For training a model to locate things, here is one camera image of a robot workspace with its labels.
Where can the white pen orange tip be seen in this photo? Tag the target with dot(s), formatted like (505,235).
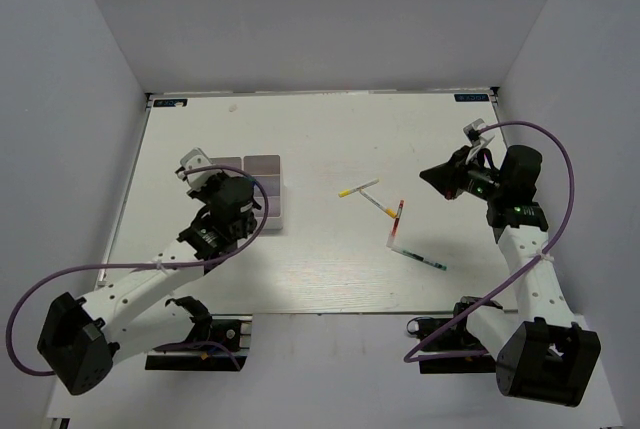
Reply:
(390,212)

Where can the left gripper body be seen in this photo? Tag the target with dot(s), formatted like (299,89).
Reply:
(205,193)

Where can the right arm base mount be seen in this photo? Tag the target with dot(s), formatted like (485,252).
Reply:
(471,345)

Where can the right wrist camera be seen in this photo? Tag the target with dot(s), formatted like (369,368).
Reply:
(473,132)

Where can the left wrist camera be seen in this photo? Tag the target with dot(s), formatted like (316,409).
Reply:
(195,168)

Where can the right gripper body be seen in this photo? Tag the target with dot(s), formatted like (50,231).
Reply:
(475,178)

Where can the right blue table label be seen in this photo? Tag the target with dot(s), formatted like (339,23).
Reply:
(471,97)

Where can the left blue table label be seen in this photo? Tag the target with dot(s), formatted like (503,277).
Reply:
(170,103)

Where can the white pen yellow band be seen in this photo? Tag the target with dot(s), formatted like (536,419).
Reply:
(358,188)

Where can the blue table label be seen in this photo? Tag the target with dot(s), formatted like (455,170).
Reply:
(170,103)
(471,97)

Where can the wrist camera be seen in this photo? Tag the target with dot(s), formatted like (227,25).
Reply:
(473,132)
(195,168)

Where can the green ink pen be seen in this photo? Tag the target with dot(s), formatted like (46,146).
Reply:
(412,255)

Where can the right white organizer tray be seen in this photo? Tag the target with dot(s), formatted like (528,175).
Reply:
(267,170)

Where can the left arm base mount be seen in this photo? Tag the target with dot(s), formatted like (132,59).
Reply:
(213,344)

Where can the red pen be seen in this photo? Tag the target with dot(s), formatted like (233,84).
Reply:
(397,219)

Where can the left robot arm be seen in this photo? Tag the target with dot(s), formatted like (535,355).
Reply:
(84,337)

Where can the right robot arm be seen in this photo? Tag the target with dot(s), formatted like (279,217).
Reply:
(541,353)

